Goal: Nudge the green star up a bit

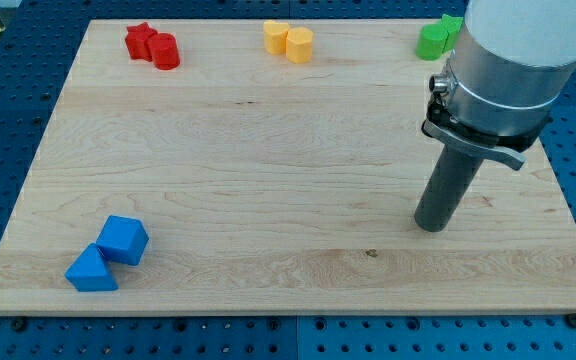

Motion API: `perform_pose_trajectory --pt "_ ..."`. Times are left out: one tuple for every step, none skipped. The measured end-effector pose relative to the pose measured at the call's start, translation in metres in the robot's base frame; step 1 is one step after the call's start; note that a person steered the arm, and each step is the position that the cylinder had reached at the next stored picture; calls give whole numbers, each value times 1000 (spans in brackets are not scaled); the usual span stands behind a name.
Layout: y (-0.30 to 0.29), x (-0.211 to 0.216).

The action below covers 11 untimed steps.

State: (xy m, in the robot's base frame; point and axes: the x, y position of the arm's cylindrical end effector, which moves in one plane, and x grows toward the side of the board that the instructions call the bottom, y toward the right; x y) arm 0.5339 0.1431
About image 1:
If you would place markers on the green star block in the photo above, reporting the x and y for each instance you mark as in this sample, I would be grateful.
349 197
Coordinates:
452 26

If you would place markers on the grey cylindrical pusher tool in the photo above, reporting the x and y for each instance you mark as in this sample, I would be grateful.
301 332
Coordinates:
450 179

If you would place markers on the blue triangle block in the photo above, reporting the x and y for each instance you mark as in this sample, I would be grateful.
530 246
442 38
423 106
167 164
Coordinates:
90 273

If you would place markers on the red cylinder block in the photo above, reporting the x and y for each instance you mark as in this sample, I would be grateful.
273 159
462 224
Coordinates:
164 51

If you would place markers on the wooden board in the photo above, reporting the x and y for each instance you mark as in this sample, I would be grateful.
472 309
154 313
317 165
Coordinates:
272 188

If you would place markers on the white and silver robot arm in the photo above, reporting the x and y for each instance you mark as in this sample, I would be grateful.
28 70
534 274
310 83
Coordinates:
509 64

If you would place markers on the yellow hexagon block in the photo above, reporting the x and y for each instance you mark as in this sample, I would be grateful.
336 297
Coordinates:
299 43

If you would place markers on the red star block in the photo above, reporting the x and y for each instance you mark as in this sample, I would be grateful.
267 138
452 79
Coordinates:
137 39

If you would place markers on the green half-round block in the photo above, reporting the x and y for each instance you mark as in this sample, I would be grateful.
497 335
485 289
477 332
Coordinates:
431 41

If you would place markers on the yellow heart block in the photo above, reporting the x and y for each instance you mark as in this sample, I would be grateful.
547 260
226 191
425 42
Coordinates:
275 34

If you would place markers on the blue cube block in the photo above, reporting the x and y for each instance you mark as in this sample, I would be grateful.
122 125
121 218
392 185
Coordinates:
123 240

